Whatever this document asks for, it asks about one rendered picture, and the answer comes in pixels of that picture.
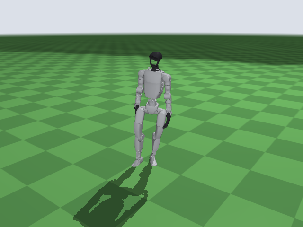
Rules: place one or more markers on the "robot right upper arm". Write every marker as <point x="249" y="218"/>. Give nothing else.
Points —
<point x="140" y="88"/>

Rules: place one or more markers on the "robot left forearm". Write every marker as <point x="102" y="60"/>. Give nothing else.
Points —
<point x="168" y="105"/>

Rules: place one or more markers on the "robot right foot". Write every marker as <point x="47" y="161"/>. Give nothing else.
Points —
<point x="136" y="162"/>

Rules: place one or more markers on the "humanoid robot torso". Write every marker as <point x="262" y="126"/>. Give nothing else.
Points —
<point x="153" y="88"/>

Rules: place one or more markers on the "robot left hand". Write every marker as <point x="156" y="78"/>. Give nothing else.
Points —
<point x="167" y="121"/>

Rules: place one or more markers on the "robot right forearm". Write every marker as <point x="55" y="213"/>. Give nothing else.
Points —
<point x="137" y="99"/>

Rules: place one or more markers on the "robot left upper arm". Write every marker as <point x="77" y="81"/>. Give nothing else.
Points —
<point x="167" y="79"/>

